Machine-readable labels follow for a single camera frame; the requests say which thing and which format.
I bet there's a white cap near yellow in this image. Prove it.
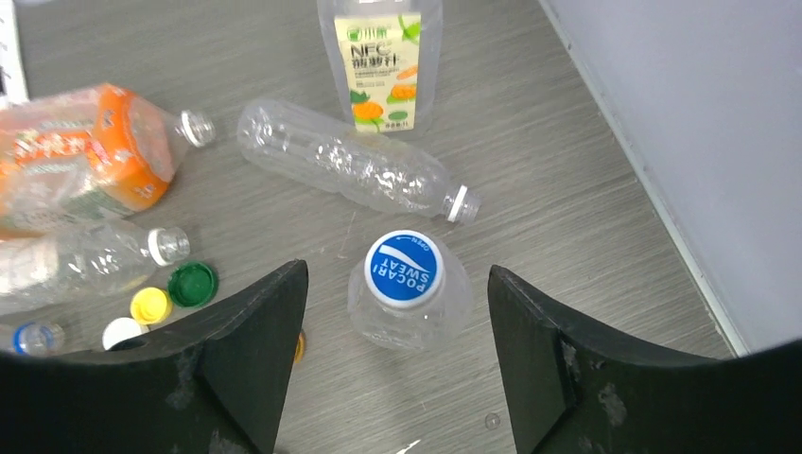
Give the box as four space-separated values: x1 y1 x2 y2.
101 317 149 351

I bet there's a blue Pepsi label bottle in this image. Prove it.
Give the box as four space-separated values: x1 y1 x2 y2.
1 322 66 357

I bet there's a yellow bottle cap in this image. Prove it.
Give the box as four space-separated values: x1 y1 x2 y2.
130 287 173 325

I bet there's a white blue Pocari Sweat cap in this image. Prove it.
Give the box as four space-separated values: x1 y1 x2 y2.
363 230 445 310

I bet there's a gold brown bottle cap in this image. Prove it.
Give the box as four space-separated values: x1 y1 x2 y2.
293 330 306 364

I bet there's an orange label wide bottle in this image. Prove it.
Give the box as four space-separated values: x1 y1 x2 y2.
1 83 216 240

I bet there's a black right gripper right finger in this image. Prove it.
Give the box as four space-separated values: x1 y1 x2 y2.
487 266 801 453

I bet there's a tall clear juice bottle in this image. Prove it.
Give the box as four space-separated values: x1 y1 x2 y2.
317 0 444 138

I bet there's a clear bottle behind Pepsi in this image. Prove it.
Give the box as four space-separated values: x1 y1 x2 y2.
1 219 191 316

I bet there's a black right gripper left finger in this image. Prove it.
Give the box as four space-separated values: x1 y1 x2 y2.
1 259 308 453

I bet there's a black white checkerboard mat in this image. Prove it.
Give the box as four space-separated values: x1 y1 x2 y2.
1 0 28 110

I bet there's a green bottle cap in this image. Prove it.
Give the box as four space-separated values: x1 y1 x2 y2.
166 261 219 308

